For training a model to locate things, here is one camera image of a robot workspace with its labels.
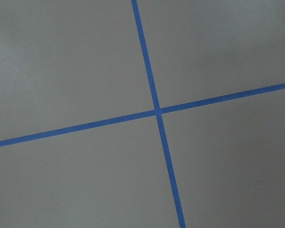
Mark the blue tape strip crossing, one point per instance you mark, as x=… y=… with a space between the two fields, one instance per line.
x=141 y=115

